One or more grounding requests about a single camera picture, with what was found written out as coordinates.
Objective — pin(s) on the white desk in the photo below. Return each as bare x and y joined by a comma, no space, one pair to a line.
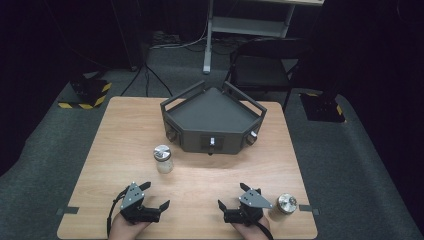
246,26

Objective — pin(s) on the person's left hand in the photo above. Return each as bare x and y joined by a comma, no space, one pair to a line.
123,231

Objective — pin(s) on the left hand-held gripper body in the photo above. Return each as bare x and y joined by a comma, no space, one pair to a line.
132,200

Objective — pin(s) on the black yellow striped base plate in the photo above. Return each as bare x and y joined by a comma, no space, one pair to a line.
321,108
88,91

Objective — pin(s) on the black folding chair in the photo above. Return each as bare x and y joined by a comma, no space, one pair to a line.
260,71

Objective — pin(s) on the person's right hand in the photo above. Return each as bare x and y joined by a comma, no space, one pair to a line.
253,231

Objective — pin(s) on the dark grey corner rack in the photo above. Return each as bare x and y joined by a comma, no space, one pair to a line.
213,115

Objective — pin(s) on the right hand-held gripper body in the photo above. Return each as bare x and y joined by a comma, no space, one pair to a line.
253,200

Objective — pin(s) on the glass jar with brown contents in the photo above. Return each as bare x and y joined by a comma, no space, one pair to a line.
285,205

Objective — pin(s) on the glass jar with white contents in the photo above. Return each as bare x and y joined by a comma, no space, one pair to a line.
163,160

